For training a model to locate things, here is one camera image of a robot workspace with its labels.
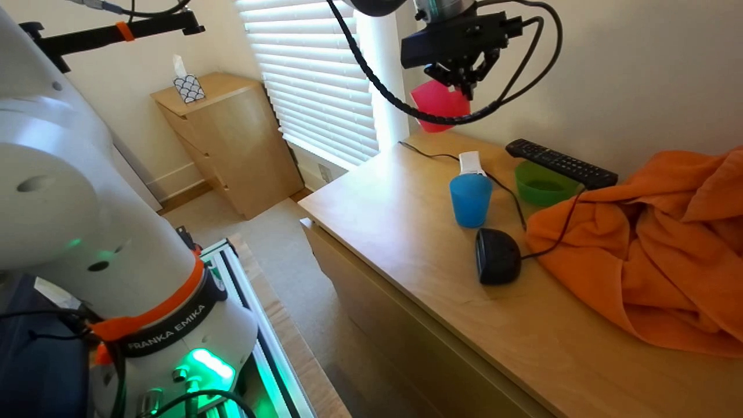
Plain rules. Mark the white window blinds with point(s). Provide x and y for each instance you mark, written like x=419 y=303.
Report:
x=312 y=78

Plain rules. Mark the red plastic bowl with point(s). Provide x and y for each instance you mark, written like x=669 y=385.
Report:
x=438 y=100

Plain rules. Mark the orange towel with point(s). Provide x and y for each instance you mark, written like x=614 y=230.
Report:
x=660 y=253

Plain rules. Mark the black remote control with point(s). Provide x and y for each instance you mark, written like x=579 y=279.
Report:
x=572 y=169

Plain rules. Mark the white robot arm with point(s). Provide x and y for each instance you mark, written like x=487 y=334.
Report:
x=106 y=309

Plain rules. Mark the blue plastic cup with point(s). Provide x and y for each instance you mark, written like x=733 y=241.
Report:
x=470 y=192

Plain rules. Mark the green plastic bowl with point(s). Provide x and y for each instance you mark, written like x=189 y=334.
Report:
x=541 y=186

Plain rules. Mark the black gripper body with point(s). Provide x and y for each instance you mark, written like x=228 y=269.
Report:
x=460 y=44

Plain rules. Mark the wooden dresser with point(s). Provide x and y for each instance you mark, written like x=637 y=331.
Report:
x=405 y=272

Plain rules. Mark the small wooden side cabinet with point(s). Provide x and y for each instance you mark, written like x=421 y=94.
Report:
x=235 y=143

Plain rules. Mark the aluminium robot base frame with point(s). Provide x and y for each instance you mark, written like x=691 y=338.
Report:
x=235 y=374

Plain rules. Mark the patterned tissue box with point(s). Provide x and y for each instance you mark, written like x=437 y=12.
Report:
x=185 y=85

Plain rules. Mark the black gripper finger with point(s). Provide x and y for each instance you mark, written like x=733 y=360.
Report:
x=470 y=83

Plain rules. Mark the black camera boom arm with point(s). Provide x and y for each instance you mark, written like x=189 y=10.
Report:
x=130 y=26

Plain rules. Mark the black round speaker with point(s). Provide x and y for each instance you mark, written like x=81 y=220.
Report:
x=498 y=256

